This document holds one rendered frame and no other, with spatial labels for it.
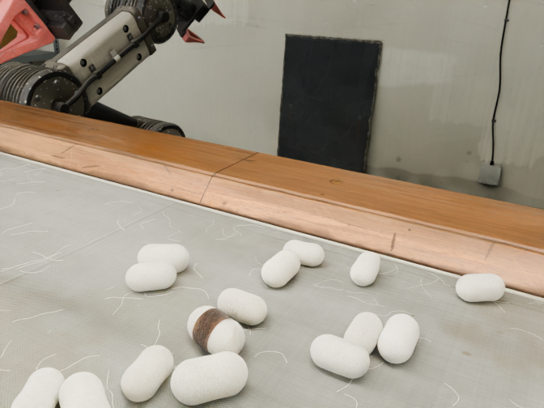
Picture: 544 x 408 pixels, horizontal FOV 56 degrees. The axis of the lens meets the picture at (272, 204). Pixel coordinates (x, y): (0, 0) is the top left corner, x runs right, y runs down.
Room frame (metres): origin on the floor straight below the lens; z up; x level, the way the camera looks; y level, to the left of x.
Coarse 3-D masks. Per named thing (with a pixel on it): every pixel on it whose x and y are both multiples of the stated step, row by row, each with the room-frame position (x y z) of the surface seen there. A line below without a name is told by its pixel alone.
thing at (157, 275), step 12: (144, 264) 0.29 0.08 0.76; (156, 264) 0.29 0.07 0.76; (168, 264) 0.30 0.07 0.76; (132, 276) 0.28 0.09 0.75; (144, 276) 0.28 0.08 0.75; (156, 276) 0.29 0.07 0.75; (168, 276) 0.29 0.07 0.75; (132, 288) 0.28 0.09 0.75; (144, 288) 0.28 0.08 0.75; (156, 288) 0.29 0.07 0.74
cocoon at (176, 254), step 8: (144, 248) 0.31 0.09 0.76; (152, 248) 0.31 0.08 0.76; (160, 248) 0.31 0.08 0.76; (168, 248) 0.31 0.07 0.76; (176, 248) 0.31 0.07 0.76; (184, 248) 0.32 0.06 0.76; (144, 256) 0.31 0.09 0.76; (152, 256) 0.31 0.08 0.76; (160, 256) 0.31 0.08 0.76; (168, 256) 0.31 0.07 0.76; (176, 256) 0.31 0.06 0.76; (184, 256) 0.31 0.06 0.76; (176, 264) 0.31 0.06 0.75; (184, 264) 0.31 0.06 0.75; (176, 272) 0.31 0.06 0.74
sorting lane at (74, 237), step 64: (0, 192) 0.45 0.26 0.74; (64, 192) 0.46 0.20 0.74; (128, 192) 0.46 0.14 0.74; (0, 256) 0.33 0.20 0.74; (64, 256) 0.33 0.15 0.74; (128, 256) 0.34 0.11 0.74; (192, 256) 0.34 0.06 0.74; (256, 256) 0.34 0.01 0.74; (384, 256) 0.35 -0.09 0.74; (0, 320) 0.25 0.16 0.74; (64, 320) 0.25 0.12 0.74; (128, 320) 0.26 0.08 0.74; (320, 320) 0.26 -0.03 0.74; (384, 320) 0.27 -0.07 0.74; (448, 320) 0.27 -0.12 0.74; (512, 320) 0.27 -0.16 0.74; (0, 384) 0.20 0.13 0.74; (256, 384) 0.21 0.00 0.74; (320, 384) 0.21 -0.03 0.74; (384, 384) 0.21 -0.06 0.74; (448, 384) 0.21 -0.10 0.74; (512, 384) 0.22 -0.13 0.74
